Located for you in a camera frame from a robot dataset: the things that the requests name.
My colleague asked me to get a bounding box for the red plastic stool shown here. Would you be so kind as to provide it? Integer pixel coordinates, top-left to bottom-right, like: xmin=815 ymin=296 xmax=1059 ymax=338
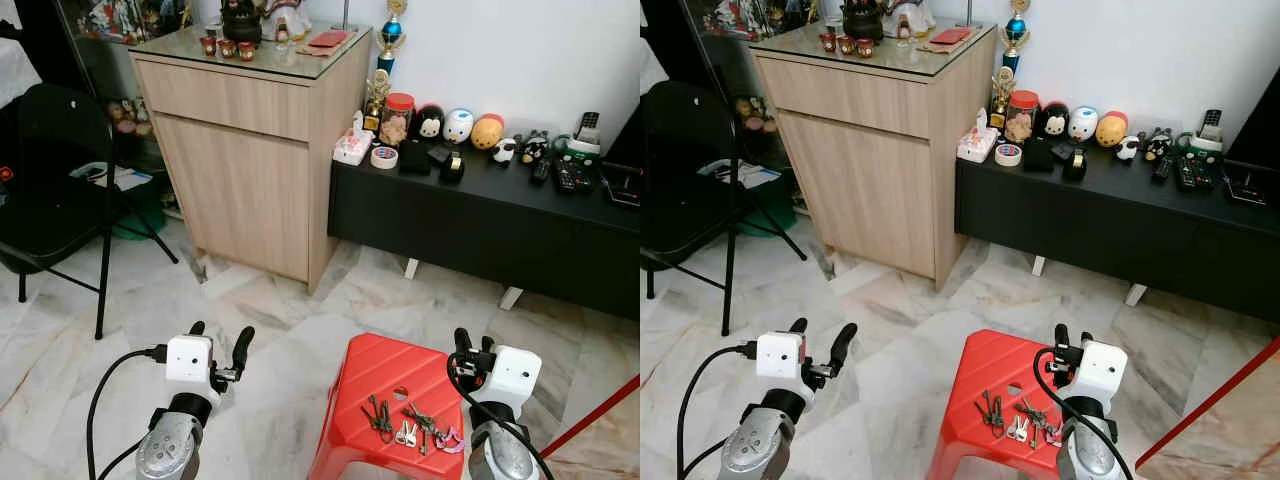
xmin=307 ymin=332 xmax=473 ymax=480
xmin=926 ymin=329 xmax=1076 ymax=480

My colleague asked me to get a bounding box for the key bunch with pink tag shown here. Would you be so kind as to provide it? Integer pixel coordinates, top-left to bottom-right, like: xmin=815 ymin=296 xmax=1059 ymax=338
xmin=403 ymin=402 xmax=467 ymax=456
xmin=1015 ymin=398 xmax=1067 ymax=449

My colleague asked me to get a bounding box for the dark key bunch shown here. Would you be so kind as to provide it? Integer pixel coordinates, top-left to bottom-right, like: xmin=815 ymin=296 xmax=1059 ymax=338
xmin=361 ymin=394 xmax=395 ymax=435
xmin=975 ymin=389 xmax=1006 ymax=431

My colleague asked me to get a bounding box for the black low console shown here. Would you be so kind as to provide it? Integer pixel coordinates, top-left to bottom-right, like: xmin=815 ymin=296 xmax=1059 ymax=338
xmin=954 ymin=150 xmax=1280 ymax=324
xmin=327 ymin=150 xmax=641 ymax=322

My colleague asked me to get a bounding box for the green plastic basin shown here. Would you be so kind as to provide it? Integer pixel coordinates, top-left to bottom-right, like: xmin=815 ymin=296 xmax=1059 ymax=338
xmin=108 ymin=185 xmax=169 ymax=242
xmin=735 ymin=185 xmax=798 ymax=238

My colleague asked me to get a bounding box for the marble table with red edge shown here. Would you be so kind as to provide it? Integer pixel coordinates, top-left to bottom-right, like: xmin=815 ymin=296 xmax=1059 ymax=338
xmin=540 ymin=374 xmax=641 ymax=480
xmin=1135 ymin=335 xmax=1280 ymax=480

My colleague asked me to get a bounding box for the white blue paper sheet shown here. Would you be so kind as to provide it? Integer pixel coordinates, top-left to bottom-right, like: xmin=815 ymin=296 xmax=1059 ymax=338
xmin=697 ymin=158 xmax=783 ymax=191
xmin=69 ymin=161 xmax=154 ymax=193

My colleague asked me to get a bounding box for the light wooden cabinet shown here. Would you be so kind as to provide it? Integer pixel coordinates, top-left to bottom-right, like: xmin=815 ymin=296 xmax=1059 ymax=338
xmin=129 ymin=24 xmax=374 ymax=294
xmin=748 ymin=20 xmax=1001 ymax=292

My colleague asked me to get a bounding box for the black folding chair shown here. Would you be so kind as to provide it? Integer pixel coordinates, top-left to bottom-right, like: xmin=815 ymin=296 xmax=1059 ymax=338
xmin=0 ymin=82 xmax=182 ymax=341
xmin=640 ymin=80 xmax=809 ymax=338

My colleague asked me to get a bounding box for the wide black remote control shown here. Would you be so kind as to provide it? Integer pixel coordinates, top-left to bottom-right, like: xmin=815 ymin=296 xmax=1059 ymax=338
xmin=1175 ymin=157 xmax=1218 ymax=193
xmin=553 ymin=160 xmax=597 ymax=195

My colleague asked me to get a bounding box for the white pink tissue box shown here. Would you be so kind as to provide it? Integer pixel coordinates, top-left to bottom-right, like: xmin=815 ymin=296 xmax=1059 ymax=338
xmin=332 ymin=111 xmax=376 ymax=167
xmin=956 ymin=108 xmax=1000 ymax=164

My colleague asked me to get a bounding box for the orange bear plush toy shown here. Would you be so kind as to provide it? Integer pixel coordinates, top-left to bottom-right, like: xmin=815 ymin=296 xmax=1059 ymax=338
xmin=1094 ymin=110 xmax=1130 ymax=149
xmin=470 ymin=113 xmax=506 ymax=152

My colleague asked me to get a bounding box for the white duck plush toy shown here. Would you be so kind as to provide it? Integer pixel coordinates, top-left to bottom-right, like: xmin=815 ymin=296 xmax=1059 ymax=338
xmin=1067 ymin=105 xmax=1100 ymax=143
xmin=443 ymin=108 xmax=476 ymax=147

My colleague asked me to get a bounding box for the green phone base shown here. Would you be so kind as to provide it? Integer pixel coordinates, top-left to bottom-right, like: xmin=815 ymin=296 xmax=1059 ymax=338
xmin=1175 ymin=130 xmax=1227 ymax=166
xmin=552 ymin=133 xmax=604 ymax=168

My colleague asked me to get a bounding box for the black mouse plush toy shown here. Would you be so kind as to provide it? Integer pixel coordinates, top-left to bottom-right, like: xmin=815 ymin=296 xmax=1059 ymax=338
xmin=412 ymin=102 xmax=448 ymax=142
xmin=1036 ymin=100 xmax=1071 ymax=139

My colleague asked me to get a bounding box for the clear jar with red lid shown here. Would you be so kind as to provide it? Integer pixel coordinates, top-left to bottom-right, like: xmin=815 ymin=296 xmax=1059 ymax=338
xmin=1004 ymin=89 xmax=1041 ymax=146
xmin=378 ymin=92 xmax=416 ymax=149

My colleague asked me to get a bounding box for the black television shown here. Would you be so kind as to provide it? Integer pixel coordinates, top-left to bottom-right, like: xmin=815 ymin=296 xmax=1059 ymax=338
xmin=1225 ymin=62 xmax=1280 ymax=173
xmin=603 ymin=95 xmax=641 ymax=173

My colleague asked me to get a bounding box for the small gold trophy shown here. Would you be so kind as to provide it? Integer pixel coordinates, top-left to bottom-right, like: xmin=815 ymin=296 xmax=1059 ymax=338
xmin=362 ymin=69 xmax=392 ymax=134
xmin=988 ymin=66 xmax=1017 ymax=131

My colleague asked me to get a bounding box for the dark glass display cabinet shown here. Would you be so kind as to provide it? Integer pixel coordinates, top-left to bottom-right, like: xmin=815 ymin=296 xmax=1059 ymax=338
xmin=40 ymin=0 xmax=193 ymax=216
xmin=680 ymin=0 xmax=813 ymax=201

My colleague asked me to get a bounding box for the flat wooden tray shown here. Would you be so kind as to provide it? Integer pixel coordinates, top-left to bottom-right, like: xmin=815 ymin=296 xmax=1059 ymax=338
xmin=915 ymin=27 xmax=983 ymax=56
xmin=294 ymin=30 xmax=360 ymax=58

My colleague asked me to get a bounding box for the blue and gold trophy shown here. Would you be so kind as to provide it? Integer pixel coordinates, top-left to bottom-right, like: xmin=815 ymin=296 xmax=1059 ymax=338
xmin=378 ymin=0 xmax=407 ymax=75
xmin=1003 ymin=0 xmax=1032 ymax=76

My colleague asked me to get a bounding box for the black teapot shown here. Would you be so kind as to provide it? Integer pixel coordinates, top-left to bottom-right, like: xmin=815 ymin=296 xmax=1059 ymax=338
xmin=842 ymin=0 xmax=886 ymax=43
xmin=220 ymin=0 xmax=264 ymax=47

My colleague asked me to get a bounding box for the white figurine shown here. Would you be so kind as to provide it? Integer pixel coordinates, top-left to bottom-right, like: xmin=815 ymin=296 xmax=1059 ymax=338
xmin=888 ymin=0 xmax=936 ymax=41
xmin=262 ymin=0 xmax=312 ymax=43

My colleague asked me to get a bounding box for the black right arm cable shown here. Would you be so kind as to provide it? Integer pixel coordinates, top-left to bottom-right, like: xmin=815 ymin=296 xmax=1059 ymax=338
xmin=446 ymin=350 xmax=557 ymax=480
xmin=1032 ymin=347 xmax=1136 ymax=480

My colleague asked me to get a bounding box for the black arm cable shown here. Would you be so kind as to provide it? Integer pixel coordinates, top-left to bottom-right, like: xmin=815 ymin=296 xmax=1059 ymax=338
xmin=446 ymin=350 xmax=557 ymax=480
xmin=1032 ymin=347 xmax=1136 ymax=480
xmin=86 ymin=345 xmax=168 ymax=480
xmin=676 ymin=340 xmax=759 ymax=480

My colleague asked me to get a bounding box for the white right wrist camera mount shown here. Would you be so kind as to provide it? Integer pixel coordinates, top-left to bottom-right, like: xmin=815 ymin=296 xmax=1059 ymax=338
xmin=1075 ymin=341 xmax=1129 ymax=409
xmin=488 ymin=345 xmax=543 ymax=413

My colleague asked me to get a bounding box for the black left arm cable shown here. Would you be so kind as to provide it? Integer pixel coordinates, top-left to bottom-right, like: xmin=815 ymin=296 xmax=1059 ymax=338
xmin=676 ymin=340 xmax=759 ymax=480
xmin=86 ymin=345 xmax=168 ymax=480

